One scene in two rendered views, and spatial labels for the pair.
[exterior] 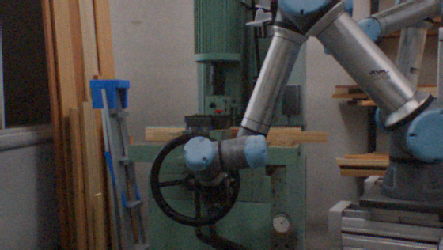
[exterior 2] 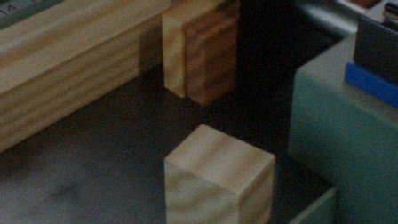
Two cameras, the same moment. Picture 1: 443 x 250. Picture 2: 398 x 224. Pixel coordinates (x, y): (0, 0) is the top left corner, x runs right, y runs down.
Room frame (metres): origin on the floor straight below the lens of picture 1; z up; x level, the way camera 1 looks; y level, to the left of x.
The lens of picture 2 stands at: (1.62, 0.41, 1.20)
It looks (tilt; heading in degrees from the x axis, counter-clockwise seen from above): 39 degrees down; 303
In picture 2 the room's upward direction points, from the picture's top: straight up
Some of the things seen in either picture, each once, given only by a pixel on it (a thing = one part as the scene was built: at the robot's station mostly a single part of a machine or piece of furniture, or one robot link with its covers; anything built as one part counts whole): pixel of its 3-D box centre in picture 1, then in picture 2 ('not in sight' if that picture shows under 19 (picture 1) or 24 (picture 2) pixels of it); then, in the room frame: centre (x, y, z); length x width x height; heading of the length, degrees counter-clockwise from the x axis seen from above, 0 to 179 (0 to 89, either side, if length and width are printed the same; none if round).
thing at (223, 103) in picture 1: (219, 107); not in sight; (1.89, 0.01, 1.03); 0.14 x 0.07 x 0.09; 168
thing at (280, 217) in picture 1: (282, 225); not in sight; (1.61, -0.19, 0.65); 0.06 x 0.04 x 0.08; 78
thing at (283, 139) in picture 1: (283, 139); not in sight; (1.73, -0.21, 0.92); 0.14 x 0.09 x 0.04; 168
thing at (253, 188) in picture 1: (225, 174); not in sight; (1.99, -0.01, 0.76); 0.57 x 0.45 x 0.09; 168
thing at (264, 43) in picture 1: (265, 58); not in sight; (2.04, -0.18, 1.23); 0.09 x 0.08 x 0.15; 168
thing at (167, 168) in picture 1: (214, 164); not in sight; (1.81, 0.03, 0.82); 0.40 x 0.21 x 0.04; 78
